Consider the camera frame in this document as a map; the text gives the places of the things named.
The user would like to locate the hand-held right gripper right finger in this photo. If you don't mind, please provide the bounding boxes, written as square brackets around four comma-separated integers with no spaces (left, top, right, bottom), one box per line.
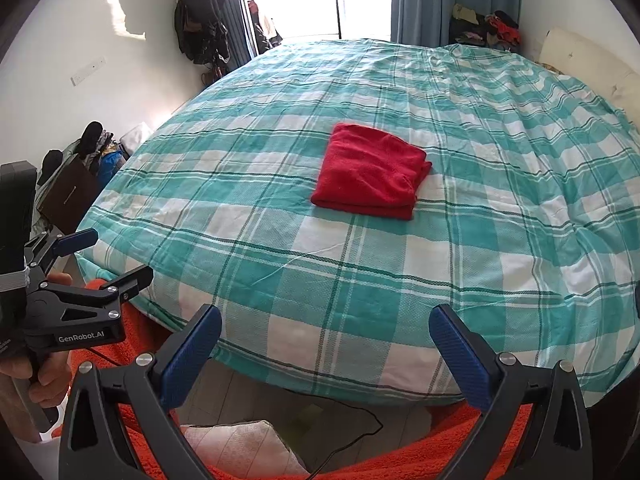
[428,304,593,480]

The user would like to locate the red sweater with white rabbit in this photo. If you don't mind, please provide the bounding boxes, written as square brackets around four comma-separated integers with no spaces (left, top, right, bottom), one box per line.
[310,122,434,221]

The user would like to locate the blue curtain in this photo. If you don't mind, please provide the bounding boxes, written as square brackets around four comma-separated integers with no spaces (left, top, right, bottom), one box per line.
[390,0,455,50]
[229,0,260,59]

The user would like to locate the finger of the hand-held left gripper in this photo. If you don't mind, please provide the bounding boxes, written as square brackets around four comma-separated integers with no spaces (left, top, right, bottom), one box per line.
[27,265,155,322]
[24,227,100,283]

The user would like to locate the pile of mixed clothes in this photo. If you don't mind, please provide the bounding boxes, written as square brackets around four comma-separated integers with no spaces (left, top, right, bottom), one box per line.
[448,2,522,52]

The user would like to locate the pink white cushion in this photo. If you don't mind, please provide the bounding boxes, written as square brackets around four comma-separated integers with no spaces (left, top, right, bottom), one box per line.
[179,420,312,479]

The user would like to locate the white wall socket strip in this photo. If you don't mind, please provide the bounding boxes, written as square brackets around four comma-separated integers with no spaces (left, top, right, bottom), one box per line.
[70,57,107,86]

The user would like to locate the teal plaid bed blanket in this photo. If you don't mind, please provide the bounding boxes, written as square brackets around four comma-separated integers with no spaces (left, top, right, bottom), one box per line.
[75,37,640,409]

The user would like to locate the dark items beside bed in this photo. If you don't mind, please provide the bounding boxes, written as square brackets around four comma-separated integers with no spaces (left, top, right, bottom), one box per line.
[36,152,102,237]

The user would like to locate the dark hanging clothes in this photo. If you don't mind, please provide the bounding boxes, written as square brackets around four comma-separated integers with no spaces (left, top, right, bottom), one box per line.
[173,0,232,67]

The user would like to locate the heap of clothes and bags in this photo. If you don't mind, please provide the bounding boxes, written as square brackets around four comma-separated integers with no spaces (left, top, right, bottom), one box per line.
[41,121,127,192]

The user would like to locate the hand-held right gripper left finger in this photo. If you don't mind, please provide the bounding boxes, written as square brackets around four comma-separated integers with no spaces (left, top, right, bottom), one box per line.
[59,304,223,480]

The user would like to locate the red and black clothes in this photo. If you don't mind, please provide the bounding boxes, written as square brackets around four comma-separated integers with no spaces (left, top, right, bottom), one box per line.
[244,0,284,55]

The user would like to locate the orange fleece clothing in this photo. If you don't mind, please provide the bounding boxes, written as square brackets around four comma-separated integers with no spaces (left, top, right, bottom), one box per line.
[67,277,533,480]

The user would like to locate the cream headboard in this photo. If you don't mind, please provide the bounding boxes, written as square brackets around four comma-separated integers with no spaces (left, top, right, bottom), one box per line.
[529,27,640,117]

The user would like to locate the person's left hand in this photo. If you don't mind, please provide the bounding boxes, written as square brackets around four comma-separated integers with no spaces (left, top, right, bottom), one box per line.
[0,271,75,411]

